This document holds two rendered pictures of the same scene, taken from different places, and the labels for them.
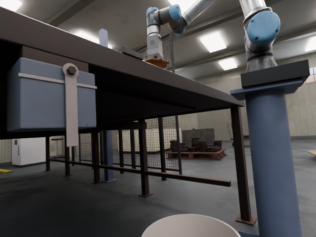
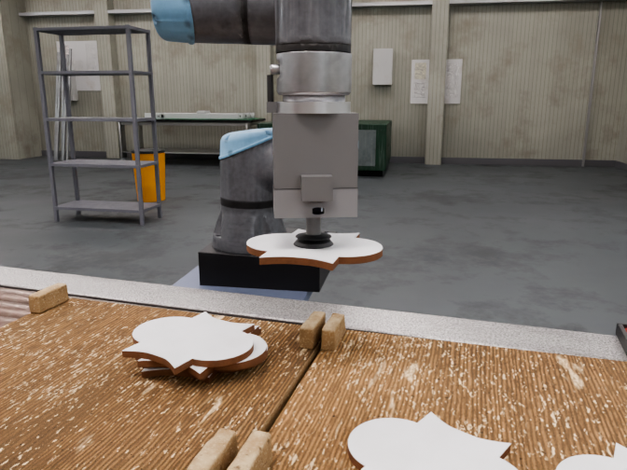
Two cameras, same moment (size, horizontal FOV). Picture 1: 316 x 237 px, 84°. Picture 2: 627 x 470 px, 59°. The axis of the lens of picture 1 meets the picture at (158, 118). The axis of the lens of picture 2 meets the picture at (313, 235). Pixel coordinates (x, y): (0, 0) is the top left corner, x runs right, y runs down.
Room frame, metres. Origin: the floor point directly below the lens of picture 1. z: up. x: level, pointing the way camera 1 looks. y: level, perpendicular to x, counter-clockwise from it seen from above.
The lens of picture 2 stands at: (1.16, 0.53, 1.22)
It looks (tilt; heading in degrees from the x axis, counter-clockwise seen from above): 14 degrees down; 248
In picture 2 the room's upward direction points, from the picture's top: straight up
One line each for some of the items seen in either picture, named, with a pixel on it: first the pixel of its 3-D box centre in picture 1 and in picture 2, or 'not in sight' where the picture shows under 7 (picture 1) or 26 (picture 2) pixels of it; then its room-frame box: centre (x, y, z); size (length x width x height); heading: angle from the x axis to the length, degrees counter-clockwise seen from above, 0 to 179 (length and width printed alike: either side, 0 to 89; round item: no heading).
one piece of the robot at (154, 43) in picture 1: (153, 47); (312, 158); (0.95, 0.00, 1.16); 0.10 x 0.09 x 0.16; 73
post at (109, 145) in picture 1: (106, 103); not in sight; (2.75, 0.81, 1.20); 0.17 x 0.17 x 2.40; 50
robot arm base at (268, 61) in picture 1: (260, 67); (250, 220); (0.87, -0.53, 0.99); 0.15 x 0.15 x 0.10
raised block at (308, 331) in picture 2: not in sight; (313, 329); (0.92, -0.06, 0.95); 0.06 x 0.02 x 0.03; 51
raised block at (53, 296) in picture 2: not in sight; (48, 297); (1.23, -0.30, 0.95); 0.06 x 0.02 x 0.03; 51
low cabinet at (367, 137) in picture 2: not in sight; (328, 145); (-2.85, -8.68, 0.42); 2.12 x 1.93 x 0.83; 148
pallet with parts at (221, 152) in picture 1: (195, 146); not in sight; (4.58, -0.93, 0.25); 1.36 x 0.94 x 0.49; 59
